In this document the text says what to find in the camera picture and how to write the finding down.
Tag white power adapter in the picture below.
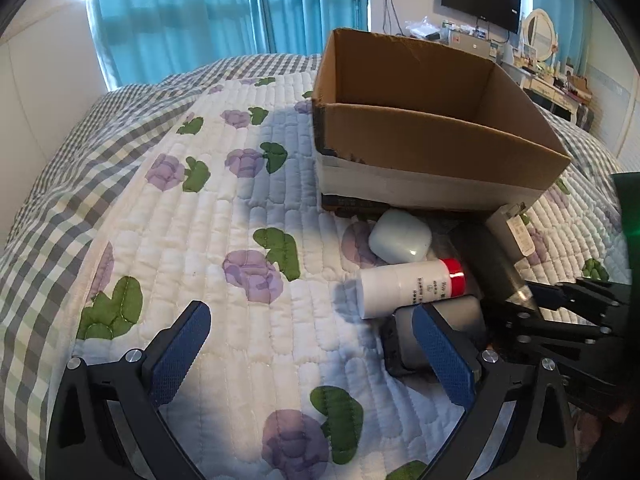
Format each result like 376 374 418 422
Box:
485 204 539 314

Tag dark grey small device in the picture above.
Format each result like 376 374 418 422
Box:
380 295 486 378

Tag white tube with red cap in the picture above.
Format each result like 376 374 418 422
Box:
356 258 466 320

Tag white earbuds case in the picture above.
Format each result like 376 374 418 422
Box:
368 209 433 264

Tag grey checkered blanket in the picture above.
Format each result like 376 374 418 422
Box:
1 54 320 479

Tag white dressing table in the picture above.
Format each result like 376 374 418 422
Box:
502 64 594 131

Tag cardboard box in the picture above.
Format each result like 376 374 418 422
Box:
311 28 570 216

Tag floral quilted bedspread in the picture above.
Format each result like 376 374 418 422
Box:
55 70 639 479

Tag white oval vanity mirror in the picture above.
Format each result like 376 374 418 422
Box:
521 9 558 62

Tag silver mini fridge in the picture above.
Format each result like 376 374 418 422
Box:
446 29 491 58

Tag teal curtain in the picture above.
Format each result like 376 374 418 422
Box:
89 0 368 88

